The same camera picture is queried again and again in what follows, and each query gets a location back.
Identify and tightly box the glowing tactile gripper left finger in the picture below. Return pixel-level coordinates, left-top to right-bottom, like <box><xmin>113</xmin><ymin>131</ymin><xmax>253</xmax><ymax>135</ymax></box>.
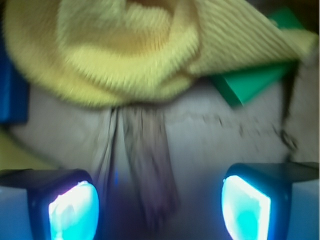
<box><xmin>0</xmin><ymin>169</ymin><xmax>100</xmax><ymax>240</ymax></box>

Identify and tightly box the yellow sponge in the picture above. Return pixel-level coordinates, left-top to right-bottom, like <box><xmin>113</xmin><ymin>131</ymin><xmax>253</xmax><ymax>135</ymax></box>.
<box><xmin>0</xmin><ymin>126</ymin><xmax>58</xmax><ymax>170</ymax></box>

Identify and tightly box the blue flat block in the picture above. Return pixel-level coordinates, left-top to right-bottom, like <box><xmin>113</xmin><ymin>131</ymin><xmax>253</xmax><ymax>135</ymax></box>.
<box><xmin>0</xmin><ymin>47</ymin><xmax>29</xmax><ymax>124</ymax></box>

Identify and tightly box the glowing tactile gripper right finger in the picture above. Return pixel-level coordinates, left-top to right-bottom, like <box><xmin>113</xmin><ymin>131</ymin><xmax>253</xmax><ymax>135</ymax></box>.
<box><xmin>221</xmin><ymin>162</ymin><xmax>320</xmax><ymax>240</ymax></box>

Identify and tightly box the yellow microfiber cloth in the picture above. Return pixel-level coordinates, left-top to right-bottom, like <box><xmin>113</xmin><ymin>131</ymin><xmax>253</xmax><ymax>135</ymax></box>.
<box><xmin>2</xmin><ymin>0</ymin><xmax>319</xmax><ymax>107</ymax></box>

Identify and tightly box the brown wood chip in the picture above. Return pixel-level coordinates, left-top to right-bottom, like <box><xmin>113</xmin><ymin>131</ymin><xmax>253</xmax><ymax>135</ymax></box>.
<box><xmin>96</xmin><ymin>105</ymin><xmax>180</xmax><ymax>231</ymax></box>

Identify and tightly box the brown paper bag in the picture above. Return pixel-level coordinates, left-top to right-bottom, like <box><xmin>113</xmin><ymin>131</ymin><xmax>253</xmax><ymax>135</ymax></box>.
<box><xmin>0</xmin><ymin>0</ymin><xmax>320</xmax><ymax>240</ymax></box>

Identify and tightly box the green flat block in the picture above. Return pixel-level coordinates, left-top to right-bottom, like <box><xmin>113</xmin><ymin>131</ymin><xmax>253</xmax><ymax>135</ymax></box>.
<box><xmin>208</xmin><ymin>7</ymin><xmax>304</xmax><ymax>108</ymax></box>

